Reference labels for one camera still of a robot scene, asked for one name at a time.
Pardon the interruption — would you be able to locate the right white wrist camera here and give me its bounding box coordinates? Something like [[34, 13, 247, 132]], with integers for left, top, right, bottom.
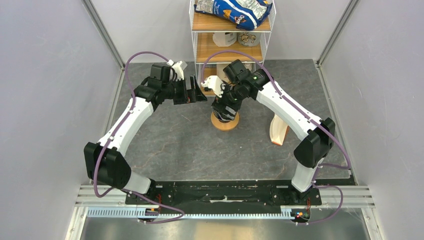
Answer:
[[200, 75, 225, 98]]

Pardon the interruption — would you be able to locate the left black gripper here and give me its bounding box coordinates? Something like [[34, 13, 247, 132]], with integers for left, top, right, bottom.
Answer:
[[162, 75, 207, 106]]

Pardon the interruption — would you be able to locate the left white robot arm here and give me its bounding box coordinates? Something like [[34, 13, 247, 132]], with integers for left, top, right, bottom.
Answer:
[[83, 60, 207, 205]]

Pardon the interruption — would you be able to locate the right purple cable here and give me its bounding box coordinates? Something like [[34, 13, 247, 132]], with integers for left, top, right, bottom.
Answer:
[[200, 49, 352, 226]]

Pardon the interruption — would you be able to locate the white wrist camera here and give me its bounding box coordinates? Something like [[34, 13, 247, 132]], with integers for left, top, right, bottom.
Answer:
[[166, 59, 187, 82], [200, 75, 225, 98]]

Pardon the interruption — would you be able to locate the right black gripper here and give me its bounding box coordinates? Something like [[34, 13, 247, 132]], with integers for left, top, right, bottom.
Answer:
[[211, 79, 245, 122]]

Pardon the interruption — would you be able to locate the white wire wooden shelf rack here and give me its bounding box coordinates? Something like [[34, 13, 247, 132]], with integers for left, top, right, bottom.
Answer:
[[188, 0, 277, 84]]

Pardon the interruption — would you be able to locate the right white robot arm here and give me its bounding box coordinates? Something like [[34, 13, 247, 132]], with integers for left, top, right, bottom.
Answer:
[[201, 59, 335, 205]]

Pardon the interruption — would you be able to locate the purple cable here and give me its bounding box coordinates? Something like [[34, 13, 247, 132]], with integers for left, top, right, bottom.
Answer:
[[200, 49, 352, 226], [92, 51, 186, 225]]

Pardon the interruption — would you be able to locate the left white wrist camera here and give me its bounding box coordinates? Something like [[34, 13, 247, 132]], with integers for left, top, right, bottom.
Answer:
[[166, 59, 187, 82]]

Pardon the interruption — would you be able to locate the round wooden dripper stand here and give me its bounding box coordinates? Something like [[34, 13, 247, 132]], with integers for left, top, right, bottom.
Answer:
[[210, 112, 240, 132]]

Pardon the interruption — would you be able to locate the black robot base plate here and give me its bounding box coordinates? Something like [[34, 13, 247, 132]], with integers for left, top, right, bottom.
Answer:
[[125, 178, 322, 216]]

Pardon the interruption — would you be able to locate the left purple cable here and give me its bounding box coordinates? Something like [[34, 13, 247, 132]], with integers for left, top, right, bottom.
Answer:
[[92, 51, 186, 225]]

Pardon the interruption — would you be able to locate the blue chips bag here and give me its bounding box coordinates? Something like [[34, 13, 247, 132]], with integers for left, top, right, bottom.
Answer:
[[193, 0, 274, 31]]

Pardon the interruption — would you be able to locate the white small bottle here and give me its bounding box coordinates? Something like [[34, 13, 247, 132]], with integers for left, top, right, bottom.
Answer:
[[216, 63, 231, 84]]

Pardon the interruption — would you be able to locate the white plastic jug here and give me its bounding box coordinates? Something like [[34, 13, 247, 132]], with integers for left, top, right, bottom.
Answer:
[[212, 32, 238, 48]]

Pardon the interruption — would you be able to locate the white coffee filter stack holder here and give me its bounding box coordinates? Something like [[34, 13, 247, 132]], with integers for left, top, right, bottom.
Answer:
[[269, 114, 290, 146]]

